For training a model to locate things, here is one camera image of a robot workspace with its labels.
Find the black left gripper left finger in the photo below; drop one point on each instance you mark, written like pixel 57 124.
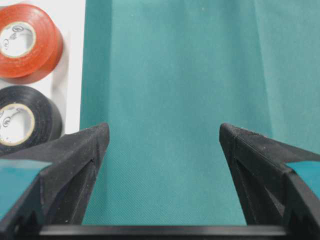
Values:
pixel 50 183

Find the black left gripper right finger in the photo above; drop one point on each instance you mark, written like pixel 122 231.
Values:
pixel 270 190

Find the black tape roll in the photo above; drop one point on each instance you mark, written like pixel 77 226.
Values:
pixel 27 118

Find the red tape roll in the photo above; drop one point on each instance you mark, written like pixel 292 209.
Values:
pixel 30 44

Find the green table cloth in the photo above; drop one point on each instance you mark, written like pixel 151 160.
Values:
pixel 165 74

